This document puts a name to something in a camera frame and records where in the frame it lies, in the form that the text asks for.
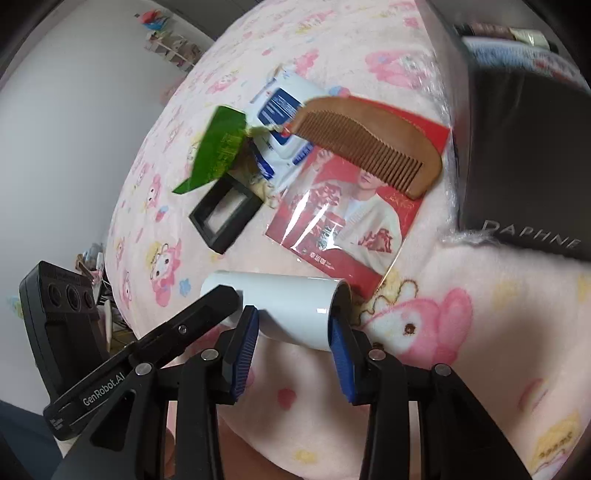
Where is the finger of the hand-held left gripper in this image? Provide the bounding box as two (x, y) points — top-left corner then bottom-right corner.
(44, 285), (243, 439)

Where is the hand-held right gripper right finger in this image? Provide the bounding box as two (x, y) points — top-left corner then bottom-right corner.
(328, 305), (536, 480)

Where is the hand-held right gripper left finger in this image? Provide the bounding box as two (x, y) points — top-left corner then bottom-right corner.
(51, 305), (259, 480)

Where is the white cylinder tube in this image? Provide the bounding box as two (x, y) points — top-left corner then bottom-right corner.
(199, 271), (354, 354)

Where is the black cardboard box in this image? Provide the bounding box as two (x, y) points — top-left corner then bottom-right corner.
(429, 0), (591, 259)

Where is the cluttered side table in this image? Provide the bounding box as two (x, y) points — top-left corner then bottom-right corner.
(74, 242), (116, 352)

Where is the red photo card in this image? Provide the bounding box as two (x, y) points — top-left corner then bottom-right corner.
(267, 95), (451, 298)

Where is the green packet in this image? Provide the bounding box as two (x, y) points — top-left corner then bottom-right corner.
(173, 105), (252, 195)

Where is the white and blue packet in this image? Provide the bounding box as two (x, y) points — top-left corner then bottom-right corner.
(245, 65), (324, 190)

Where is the wooden comb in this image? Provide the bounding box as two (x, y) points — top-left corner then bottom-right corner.
(283, 96), (443, 200)

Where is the pink printed blanket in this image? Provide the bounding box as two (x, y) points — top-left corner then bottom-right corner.
(104, 0), (591, 480)

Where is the dark packet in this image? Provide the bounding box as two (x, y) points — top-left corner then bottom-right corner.
(455, 22), (561, 51)

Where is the black square frame box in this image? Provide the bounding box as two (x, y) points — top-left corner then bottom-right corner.
(189, 175), (264, 254)

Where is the white wall shelf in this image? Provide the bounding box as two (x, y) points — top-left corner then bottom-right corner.
(136, 9), (204, 72)

